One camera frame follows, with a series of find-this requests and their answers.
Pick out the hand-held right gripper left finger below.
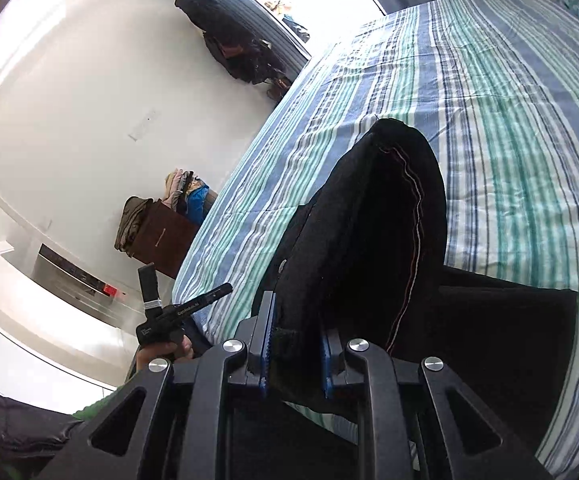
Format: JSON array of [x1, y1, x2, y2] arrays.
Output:
[[34, 290, 278, 480]]

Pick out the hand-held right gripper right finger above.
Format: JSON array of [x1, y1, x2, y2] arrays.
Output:
[[319, 327, 555, 480]]

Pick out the black pants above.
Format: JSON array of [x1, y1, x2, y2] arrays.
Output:
[[224, 117, 579, 480]]

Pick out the person's left hand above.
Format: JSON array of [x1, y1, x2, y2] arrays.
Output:
[[134, 335, 195, 373]]

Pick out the brown drawer cabinet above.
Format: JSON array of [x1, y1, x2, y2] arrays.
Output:
[[140, 199, 200, 280]]

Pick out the grey low cabinet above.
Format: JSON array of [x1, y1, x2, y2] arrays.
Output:
[[32, 244, 130, 326]]

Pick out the olive cloth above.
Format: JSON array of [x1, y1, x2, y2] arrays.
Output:
[[114, 196, 154, 258]]

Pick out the pile of colourful clothes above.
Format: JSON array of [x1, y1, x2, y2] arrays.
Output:
[[164, 170, 218, 226]]

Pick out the person's dark clothing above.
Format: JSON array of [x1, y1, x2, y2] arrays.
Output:
[[0, 382, 85, 480]]

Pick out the brown shoes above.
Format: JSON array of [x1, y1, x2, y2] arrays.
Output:
[[267, 77, 293, 101]]

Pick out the hanging dark coats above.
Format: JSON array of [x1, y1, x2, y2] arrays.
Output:
[[174, 0, 293, 86]]

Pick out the striped bed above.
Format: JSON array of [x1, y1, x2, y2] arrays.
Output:
[[172, 0, 579, 480]]

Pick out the clothes outside doorway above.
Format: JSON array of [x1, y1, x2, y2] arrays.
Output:
[[264, 0, 310, 43]]

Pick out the white wall plate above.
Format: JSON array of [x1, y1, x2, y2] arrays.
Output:
[[128, 109, 158, 142]]

